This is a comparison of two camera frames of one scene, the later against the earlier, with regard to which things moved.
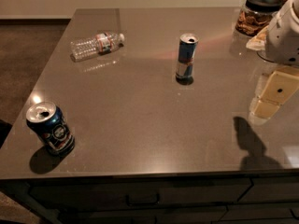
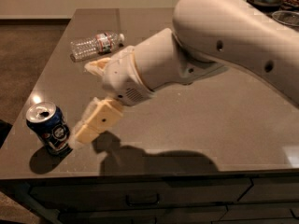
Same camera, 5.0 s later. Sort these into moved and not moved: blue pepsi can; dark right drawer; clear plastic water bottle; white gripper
Moved: white gripper
Not moved: clear plastic water bottle; dark right drawer; blue pepsi can
